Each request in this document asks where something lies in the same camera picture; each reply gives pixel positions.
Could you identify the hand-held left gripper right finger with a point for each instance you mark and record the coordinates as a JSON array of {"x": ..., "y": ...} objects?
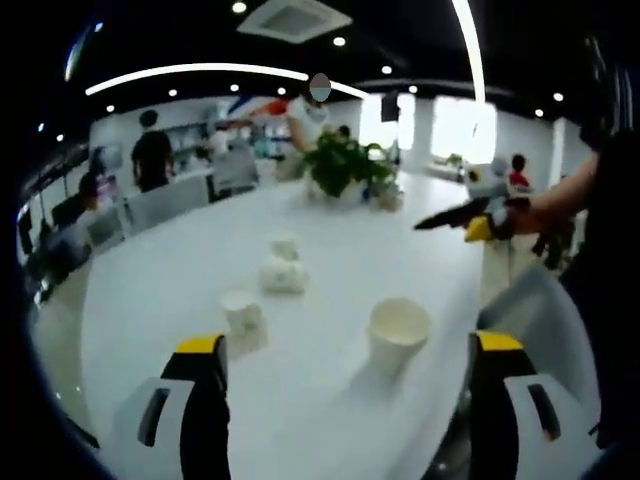
[{"x": 520, "y": 430}]

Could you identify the small beige pot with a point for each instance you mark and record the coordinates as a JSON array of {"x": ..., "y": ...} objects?
[{"x": 387, "y": 201}]

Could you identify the black hanging monitor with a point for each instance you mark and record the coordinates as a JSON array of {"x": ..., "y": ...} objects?
[{"x": 390, "y": 106}]

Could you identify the straight ceiling light strip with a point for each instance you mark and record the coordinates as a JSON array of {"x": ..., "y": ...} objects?
[{"x": 472, "y": 45}]

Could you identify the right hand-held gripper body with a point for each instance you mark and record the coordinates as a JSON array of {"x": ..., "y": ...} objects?
[{"x": 495, "y": 182}]

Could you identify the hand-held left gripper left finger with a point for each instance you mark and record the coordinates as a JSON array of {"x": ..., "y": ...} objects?
[{"x": 167, "y": 435}]

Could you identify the person's right hand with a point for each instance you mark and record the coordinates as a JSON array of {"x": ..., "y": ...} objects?
[{"x": 522, "y": 220}]

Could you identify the light grey chair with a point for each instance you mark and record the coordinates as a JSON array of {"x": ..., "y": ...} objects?
[{"x": 545, "y": 325}]

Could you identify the ceiling air vent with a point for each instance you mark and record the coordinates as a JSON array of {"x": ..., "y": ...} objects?
[{"x": 295, "y": 20}]

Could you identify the curved ceiling light strip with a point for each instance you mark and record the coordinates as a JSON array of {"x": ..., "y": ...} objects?
[{"x": 210, "y": 67}]

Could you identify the operator in striped apron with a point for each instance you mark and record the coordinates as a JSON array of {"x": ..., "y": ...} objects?
[{"x": 615, "y": 250}]

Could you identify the green print paper cup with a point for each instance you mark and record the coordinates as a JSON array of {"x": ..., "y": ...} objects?
[{"x": 243, "y": 320}]

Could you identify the plain white paper cup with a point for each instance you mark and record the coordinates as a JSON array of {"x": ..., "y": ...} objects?
[{"x": 397, "y": 340}]

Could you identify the green potted plant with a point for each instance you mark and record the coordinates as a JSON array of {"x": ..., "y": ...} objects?
[{"x": 342, "y": 165}]

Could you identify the white table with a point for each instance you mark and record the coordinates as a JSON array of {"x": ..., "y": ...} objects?
[{"x": 190, "y": 260}]

